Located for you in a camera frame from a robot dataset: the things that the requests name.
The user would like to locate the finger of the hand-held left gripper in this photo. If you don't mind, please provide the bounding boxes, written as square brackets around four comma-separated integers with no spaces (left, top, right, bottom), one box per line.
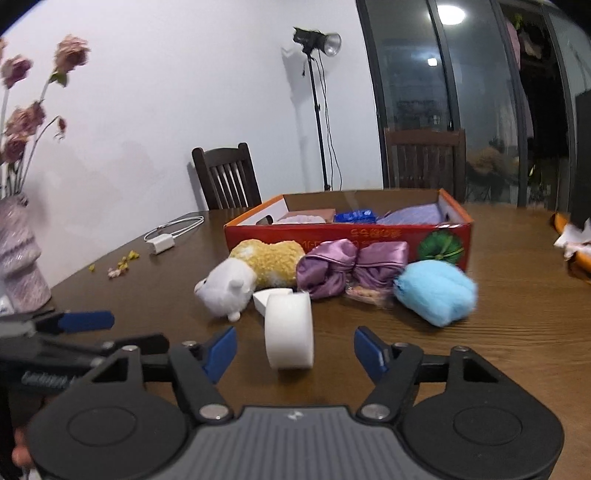
[28,310,115,339]
[39,333,170,370]

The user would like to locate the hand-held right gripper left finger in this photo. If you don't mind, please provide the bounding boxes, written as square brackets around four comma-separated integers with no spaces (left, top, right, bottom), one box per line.
[90,326,239,424]

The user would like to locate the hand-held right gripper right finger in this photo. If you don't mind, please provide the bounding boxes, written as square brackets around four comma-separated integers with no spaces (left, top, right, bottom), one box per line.
[353,325,502,421]

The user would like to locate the white and yellow alpaca plush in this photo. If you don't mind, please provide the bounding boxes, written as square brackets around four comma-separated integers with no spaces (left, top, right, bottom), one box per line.
[193,239,307,322]

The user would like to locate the purple satin bow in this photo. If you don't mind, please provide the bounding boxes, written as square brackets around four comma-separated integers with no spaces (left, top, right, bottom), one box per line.
[295,239,411,300]

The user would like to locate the light blue fluffy ball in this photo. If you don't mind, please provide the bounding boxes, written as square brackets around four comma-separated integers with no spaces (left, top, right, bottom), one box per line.
[392,259,479,328]

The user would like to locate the red orange cardboard box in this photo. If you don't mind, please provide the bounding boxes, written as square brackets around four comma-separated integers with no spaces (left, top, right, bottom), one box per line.
[223,188,474,274]

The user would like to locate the purple drawstring pouch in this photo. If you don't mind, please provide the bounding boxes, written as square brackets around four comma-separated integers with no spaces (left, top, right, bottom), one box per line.
[376,202,444,227]

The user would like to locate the person's left hand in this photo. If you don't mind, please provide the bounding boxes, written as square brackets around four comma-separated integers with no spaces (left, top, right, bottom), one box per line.
[11,434,34,468]

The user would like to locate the crumpled yellow paper scrap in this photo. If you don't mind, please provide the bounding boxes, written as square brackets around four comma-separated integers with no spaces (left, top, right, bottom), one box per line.
[88,250,140,279]

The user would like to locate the white foam wedge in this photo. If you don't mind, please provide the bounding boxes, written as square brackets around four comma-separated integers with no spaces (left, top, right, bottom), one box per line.
[252,287,295,318]

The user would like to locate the speckled pink ceramic vase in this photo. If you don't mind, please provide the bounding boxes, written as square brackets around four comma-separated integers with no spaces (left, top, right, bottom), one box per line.
[0,192,53,315]

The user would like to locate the white charger block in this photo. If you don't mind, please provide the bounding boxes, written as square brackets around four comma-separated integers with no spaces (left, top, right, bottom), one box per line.
[148,235,177,255]

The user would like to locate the blue shiny packet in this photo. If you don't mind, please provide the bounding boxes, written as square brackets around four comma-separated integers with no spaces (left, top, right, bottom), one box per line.
[333,209,376,225]

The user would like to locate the dark wooden slatted chair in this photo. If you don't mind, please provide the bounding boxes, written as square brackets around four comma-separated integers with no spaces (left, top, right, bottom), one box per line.
[383,127,467,204]
[191,141,263,212]

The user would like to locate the dried pink rose bouquet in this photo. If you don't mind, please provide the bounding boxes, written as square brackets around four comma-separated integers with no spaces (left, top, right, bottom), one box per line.
[0,34,91,199]

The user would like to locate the crumpled white paper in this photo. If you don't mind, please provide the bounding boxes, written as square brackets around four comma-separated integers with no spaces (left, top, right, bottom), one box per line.
[553,219,591,260]

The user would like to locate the sliding glass door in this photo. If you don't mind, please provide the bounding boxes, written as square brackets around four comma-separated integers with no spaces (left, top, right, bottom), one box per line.
[355,0,591,209]

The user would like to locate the studio light on stand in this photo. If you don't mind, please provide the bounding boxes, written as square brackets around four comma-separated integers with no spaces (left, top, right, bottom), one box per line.
[292,26,343,193]

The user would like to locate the hanging clothes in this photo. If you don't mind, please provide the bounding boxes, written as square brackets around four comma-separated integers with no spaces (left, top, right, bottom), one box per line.
[505,13,555,62]

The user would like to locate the white charging cable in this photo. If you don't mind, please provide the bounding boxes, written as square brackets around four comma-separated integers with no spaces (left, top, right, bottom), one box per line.
[143,215,205,243]

